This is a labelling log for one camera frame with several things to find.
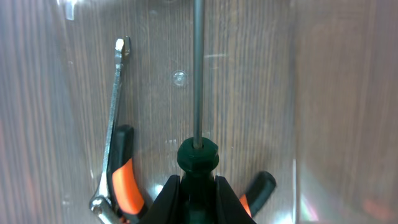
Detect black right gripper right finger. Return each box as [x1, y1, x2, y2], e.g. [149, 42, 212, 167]
[215, 176, 256, 224]

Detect clear plastic container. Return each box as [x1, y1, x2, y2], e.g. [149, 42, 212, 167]
[1, 1, 397, 223]

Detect green handled screwdriver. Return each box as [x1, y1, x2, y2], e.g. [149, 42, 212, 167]
[177, 0, 218, 223]

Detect orange black needle-nose pliers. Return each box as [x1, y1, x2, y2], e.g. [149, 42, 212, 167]
[108, 125, 277, 223]

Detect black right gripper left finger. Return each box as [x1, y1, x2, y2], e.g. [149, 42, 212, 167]
[139, 175, 180, 224]

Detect silver socket wrench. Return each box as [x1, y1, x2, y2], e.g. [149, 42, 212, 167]
[89, 35, 131, 224]

